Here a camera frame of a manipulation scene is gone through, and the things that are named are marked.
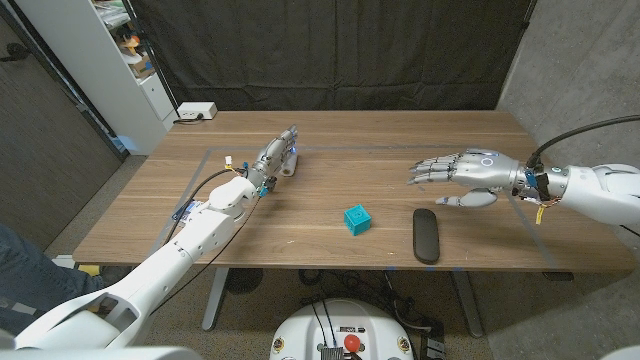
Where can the white robot torso base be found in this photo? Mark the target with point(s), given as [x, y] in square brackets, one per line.
[300, 330]

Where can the teal plastic block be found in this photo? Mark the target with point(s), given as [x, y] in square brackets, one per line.
[357, 219]

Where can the white power strip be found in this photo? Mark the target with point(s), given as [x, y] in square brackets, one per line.
[196, 110]

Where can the white shelf cabinet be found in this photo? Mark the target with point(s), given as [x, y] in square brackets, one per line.
[90, 75]

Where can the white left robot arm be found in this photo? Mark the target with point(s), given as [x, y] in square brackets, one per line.
[150, 280]

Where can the black glasses case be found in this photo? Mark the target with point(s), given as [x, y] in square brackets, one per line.
[426, 235]

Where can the person's leg in jeans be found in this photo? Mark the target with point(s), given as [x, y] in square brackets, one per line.
[30, 280]

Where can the black power adapter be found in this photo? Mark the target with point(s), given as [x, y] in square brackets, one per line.
[435, 345]

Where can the grey metal table leg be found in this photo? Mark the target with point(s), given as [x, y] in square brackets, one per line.
[215, 295]
[467, 305]

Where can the yellow toy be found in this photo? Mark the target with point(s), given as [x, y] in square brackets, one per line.
[130, 44]

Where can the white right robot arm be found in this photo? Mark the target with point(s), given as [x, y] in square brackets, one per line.
[600, 192]

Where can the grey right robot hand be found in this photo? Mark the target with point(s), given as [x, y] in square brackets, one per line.
[480, 170]

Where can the red emergency stop button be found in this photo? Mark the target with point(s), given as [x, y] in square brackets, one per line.
[352, 342]

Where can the white thread spool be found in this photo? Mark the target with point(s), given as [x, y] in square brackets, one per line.
[291, 167]

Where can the cardboard box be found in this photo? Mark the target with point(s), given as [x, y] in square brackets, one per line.
[142, 65]

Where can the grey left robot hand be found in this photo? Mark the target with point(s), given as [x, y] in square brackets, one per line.
[267, 162]

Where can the yellow floor item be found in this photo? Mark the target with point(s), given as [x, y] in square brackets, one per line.
[89, 270]

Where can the black fabric backdrop curtain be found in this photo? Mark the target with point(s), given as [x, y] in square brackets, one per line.
[325, 50]

